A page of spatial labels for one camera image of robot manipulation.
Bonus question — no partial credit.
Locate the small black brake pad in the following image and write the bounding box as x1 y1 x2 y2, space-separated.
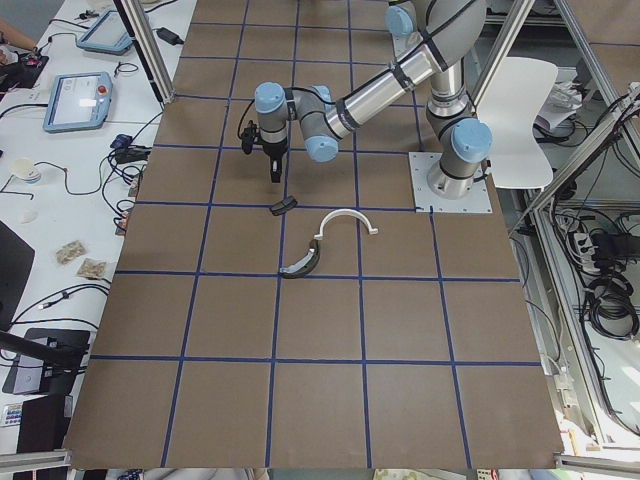
269 196 298 216

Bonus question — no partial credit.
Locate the black power adapter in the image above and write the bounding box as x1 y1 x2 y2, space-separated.
156 27 184 45

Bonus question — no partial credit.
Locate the dark green curved brake shoe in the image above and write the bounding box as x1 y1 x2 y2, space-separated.
279 239 321 279

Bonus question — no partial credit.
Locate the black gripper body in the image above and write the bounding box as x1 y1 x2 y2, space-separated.
240 122 287 162

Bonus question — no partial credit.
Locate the aluminium frame post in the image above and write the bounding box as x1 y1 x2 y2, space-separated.
114 0 175 105

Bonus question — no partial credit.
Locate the blue teach pendant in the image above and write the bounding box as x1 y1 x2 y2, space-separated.
43 71 112 133
76 9 132 55

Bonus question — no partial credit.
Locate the white chair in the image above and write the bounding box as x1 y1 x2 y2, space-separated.
477 57 558 189

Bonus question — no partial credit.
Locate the blue teach pendant far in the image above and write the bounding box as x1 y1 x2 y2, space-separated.
76 9 132 55

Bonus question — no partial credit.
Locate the white curved plastic bracket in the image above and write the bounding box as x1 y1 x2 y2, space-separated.
313 208 379 241

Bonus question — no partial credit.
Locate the black monitor stand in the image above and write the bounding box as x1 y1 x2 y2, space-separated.
1 328 90 395

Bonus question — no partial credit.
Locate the blue teach pendant near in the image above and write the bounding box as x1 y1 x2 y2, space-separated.
43 71 112 133

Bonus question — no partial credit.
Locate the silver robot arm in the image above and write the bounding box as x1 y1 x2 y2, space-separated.
426 59 493 199
238 1 486 183

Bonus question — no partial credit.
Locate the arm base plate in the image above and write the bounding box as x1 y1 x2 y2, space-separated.
409 152 492 214
388 30 436 68

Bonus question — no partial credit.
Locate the paper cup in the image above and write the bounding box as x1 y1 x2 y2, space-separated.
10 158 42 184

